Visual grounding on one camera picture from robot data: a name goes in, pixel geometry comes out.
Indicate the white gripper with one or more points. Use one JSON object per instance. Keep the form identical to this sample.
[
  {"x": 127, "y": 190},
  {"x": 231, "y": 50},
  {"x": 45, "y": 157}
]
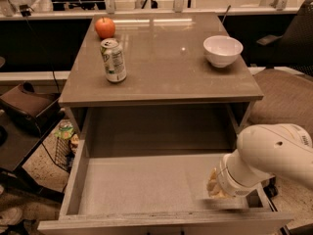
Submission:
[{"x": 225, "y": 179}]

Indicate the grey drawer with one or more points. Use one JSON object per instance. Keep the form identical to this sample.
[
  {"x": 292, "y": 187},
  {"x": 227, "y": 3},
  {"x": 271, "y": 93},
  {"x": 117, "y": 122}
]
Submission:
[{"x": 144, "y": 170}]

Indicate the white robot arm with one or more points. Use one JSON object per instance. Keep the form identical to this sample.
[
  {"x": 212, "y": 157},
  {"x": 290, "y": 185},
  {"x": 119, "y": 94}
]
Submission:
[{"x": 263, "y": 152}]

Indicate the grey drawer cabinet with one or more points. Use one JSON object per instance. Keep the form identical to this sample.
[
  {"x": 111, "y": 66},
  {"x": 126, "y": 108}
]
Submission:
[{"x": 172, "y": 101}]

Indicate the brown open box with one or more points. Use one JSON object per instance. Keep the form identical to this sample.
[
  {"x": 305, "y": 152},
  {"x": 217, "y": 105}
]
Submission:
[{"x": 29, "y": 109}]

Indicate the brown office chair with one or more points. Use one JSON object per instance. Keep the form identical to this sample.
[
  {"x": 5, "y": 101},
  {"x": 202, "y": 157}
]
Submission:
[{"x": 287, "y": 80}]

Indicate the white ceramic bowl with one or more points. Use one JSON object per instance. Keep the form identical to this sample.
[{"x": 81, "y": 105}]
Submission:
[{"x": 221, "y": 50}]

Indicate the white green soda can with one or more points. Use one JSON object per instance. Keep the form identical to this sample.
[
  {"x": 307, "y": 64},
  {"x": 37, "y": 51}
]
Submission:
[{"x": 112, "y": 55}]

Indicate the red orange apple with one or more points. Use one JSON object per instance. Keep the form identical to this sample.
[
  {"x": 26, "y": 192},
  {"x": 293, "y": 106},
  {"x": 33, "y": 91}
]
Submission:
[{"x": 105, "y": 28}]

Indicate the black side table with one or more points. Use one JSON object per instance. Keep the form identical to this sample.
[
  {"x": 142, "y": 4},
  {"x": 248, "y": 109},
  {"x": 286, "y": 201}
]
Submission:
[{"x": 33, "y": 184}]

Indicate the white shoe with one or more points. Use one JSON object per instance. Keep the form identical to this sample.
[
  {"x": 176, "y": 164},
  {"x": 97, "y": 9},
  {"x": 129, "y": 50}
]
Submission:
[{"x": 10, "y": 216}]

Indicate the wire snack basket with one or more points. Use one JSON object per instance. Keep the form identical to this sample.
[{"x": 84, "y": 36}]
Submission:
[{"x": 66, "y": 146}]

